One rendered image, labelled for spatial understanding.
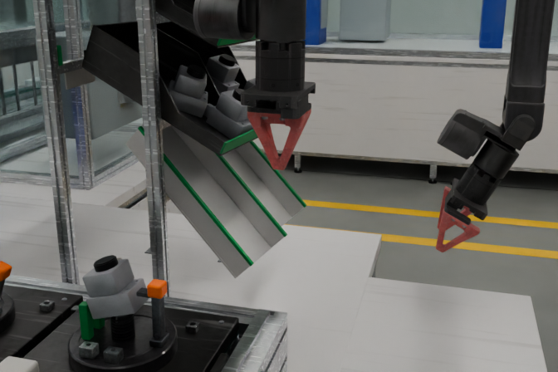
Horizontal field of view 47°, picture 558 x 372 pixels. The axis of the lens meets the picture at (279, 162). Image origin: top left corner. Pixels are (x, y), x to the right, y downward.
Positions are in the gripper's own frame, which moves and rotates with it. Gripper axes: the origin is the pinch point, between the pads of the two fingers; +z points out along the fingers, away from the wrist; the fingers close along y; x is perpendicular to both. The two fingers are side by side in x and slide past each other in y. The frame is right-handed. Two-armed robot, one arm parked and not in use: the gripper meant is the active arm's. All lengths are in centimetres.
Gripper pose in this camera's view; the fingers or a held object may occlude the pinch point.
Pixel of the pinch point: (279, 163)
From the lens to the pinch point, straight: 77.3
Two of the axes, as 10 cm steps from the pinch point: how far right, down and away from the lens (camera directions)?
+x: 9.6, 0.9, -2.5
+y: -2.7, 2.7, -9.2
